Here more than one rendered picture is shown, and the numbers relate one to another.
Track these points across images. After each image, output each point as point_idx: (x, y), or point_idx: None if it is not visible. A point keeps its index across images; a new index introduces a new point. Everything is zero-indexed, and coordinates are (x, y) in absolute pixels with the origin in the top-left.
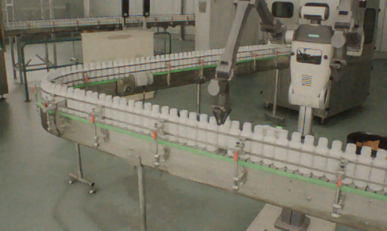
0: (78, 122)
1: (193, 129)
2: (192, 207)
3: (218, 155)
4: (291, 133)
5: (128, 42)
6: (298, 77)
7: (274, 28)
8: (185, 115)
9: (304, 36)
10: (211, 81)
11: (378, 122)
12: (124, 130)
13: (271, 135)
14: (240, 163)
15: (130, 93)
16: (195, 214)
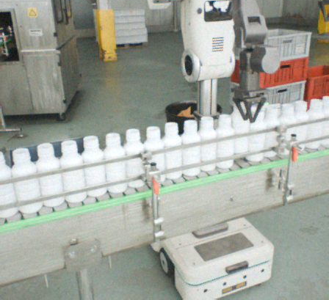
0: None
1: (199, 147)
2: (45, 289)
3: (245, 168)
4: (42, 141)
5: None
6: (208, 42)
7: None
8: (177, 130)
9: None
10: (267, 50)
11: (109, 100)
12: (48, 214)
13: (305, 111)
14: (278, 164)
15: None
16: (62, 294)
